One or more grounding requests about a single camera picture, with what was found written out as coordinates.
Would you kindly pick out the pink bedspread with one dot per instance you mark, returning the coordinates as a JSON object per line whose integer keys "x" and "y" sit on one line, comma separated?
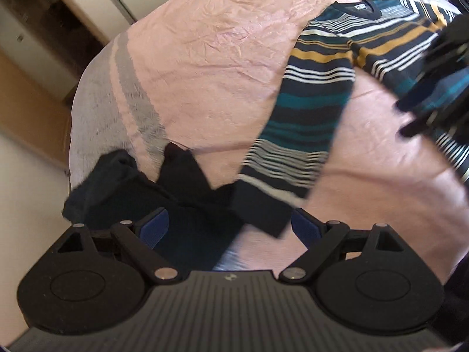
{"x": 220, "y": 62}

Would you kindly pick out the striped knit sweater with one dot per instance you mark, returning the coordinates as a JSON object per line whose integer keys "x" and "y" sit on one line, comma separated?
{"x": 307, "y": 117}

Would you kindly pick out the black garment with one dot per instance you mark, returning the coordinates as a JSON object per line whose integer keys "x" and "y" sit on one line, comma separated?
{"x": 190, "y": 198}

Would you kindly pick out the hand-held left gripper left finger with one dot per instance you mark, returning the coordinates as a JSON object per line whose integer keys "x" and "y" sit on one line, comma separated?
{"x": 154, "y": 227}

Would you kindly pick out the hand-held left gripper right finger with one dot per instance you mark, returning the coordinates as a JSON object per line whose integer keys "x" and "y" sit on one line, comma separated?
{"x": 306, "y": 228}

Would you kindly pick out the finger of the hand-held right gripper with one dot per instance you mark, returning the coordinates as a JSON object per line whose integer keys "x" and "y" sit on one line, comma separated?
{"x": 421, "y": 124}
{"x": 410, "y": 99}

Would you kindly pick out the wooden door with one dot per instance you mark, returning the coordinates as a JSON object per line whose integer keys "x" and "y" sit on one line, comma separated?
{"x": 25, "y": 117}

